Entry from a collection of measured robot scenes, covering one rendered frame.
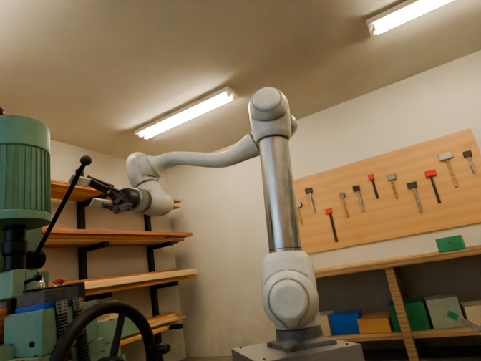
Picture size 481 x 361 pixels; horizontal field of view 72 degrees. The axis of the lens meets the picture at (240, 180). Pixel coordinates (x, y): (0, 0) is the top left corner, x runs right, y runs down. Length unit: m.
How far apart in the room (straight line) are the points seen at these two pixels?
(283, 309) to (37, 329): 0.56
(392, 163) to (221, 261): 2.44
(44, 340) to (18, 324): 0.09
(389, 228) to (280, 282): 2.98
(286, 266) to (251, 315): 3.48
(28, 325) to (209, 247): 3.91
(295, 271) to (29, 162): 0.81
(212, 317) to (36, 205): 3.87
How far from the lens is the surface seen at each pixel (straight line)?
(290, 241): 1.00
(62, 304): 0.86
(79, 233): 3.42
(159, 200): 1.32
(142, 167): 1.39
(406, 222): 3.82
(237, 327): 4.56
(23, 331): 0.90
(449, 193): 3.84
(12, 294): 1.06
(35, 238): 1.37
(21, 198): 1.08
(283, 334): 1.19
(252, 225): 4.33
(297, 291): 0.91
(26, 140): 1.13
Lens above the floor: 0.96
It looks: 15 degrees up
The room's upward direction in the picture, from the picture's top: 10 degrees counter-clockwise
